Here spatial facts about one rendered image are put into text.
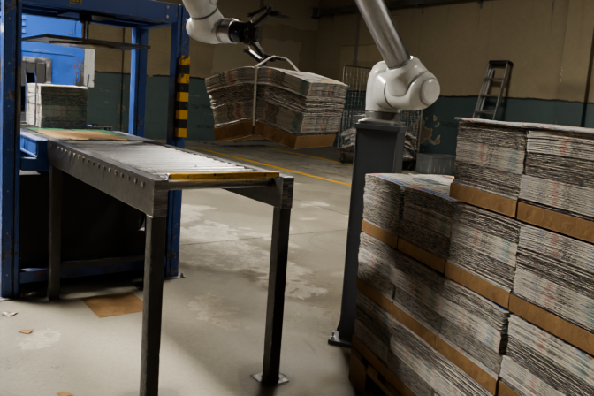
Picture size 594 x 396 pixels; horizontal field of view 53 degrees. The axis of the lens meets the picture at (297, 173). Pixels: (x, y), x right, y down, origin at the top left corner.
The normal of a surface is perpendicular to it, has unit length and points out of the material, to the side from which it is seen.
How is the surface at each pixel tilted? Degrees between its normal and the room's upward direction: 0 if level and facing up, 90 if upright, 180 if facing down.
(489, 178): 90
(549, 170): 90
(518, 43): 90
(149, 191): 90
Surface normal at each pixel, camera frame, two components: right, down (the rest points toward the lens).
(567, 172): -0.94, -0.03
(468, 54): -0.80, 0.02
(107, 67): 0.59, 0.15
